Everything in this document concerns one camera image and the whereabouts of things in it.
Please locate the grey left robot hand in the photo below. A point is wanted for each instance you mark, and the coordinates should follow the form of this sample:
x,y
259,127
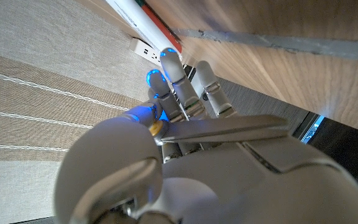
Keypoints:
x,y
228,186

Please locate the white toothpaste tube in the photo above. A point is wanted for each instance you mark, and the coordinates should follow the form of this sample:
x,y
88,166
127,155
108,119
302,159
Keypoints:
x,y
141,21

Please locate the grey tape strip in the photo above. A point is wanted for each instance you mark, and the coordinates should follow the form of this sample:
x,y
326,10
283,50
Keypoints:
x,y
291,45

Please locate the white power strip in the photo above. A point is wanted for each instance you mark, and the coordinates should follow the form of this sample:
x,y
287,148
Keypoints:
x,y
145,51

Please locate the beige striped curtain backdrop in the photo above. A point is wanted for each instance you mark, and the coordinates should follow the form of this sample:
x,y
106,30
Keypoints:
x,y
42,77

